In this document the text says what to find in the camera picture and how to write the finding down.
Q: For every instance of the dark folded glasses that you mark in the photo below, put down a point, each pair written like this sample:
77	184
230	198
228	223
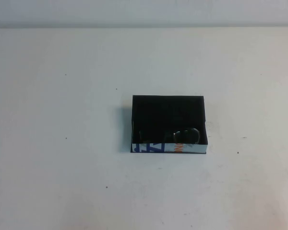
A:
186	137

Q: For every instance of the black open glasses case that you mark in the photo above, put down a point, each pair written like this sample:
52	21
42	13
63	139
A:
165	110

